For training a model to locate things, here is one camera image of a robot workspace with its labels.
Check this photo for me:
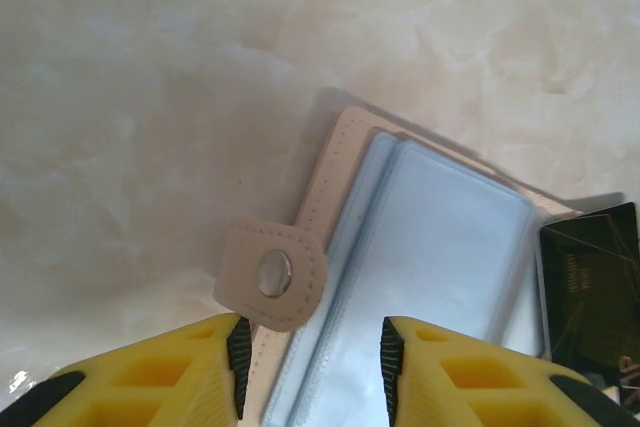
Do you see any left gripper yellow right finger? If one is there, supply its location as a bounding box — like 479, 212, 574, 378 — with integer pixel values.
379, 314, 640, 427

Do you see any light blue box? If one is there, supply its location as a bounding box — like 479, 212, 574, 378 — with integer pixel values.
213, 105, 640, 427

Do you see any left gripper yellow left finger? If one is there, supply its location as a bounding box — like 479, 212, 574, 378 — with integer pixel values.
0, 313, 252, 427

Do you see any clear box of dark cards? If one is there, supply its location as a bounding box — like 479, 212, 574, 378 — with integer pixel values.
538, 201, 640, 411

